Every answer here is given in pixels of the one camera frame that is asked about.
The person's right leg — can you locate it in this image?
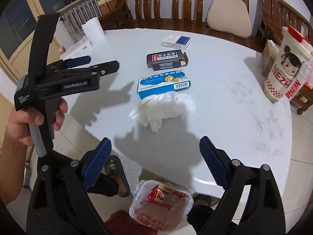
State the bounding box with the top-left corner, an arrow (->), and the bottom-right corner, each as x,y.
187,204 -> 216,228

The person's left forearm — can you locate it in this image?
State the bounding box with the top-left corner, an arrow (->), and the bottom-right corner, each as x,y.
0,127 -> 37,206

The white and blue box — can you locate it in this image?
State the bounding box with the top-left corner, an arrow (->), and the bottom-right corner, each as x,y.
161,35 -> 191,49

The trash bin with plastic bag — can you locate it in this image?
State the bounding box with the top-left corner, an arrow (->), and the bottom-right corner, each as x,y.
129,179 -> 194,232

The dark grey box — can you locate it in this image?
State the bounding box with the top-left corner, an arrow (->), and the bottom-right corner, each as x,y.
146,49 -> 189,69

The grey radiator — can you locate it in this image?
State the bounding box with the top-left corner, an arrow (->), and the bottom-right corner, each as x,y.
60,0 -> 103,37

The light blue medicine box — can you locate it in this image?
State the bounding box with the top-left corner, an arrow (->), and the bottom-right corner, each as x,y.
136,70 -> 192,99

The person's right foot black sandal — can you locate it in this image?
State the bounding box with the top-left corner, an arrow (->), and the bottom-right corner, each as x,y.
192,194 -> 222,208

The person's left foot black sandal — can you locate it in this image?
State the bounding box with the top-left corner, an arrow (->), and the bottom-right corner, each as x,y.
104,155 -> 131,198

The yellow illustrated card box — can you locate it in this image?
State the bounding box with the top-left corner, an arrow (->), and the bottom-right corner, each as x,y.
156,185 -> 174,202

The dark red plastic object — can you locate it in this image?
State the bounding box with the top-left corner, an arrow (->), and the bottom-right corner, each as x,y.
105,209 -> 140,235

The red box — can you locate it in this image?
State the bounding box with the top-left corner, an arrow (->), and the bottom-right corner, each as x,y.
146,188 -> 159,203

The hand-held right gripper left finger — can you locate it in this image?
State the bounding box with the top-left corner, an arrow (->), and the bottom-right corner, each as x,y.
26,137 -> 113,235

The white tissue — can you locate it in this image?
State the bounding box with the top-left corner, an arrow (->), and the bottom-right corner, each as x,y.
129,90 -> 197,134

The person's left hand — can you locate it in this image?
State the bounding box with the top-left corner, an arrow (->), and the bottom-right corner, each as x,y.
7,97 -> 68,146

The person's left leg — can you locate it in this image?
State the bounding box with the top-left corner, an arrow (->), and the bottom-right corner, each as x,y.
93,174 -> 120,197

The beige cushion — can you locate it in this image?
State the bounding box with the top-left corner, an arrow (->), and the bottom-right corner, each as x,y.
207,0 -> 253,39

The beige cardboard box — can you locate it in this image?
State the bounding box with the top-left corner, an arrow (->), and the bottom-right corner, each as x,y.
261,39 -> 280,77

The long white box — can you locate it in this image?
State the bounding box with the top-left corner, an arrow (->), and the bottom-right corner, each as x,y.
60,39 -> 93,60

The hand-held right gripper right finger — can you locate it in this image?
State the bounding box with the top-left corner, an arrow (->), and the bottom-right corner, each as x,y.
199,136 -> 286,235

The person's foot black sandal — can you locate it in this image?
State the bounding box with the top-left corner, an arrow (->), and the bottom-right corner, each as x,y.
192,194 -> 222,208
104,155 -> 131,198

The yellow framed balcony door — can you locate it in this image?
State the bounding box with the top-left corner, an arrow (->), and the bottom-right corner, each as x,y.
0,0 -> 98,79

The white paper roll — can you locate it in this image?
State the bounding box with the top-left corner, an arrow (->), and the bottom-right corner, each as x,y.
81,17 -> 107,46

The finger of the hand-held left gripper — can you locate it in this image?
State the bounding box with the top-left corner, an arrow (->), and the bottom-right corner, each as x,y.
47,55 -> 92,70
49,60 -> 120,79

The large cartoon cup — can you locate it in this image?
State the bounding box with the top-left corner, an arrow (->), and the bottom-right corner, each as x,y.
264,24 -> 313,103

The person's leg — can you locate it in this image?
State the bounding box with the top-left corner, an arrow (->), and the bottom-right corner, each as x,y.
93,174 -> 120,197
187,204 -> 216,228

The brown wooden bench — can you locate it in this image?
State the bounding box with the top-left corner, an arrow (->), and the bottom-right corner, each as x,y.
99,0 -> 269,53

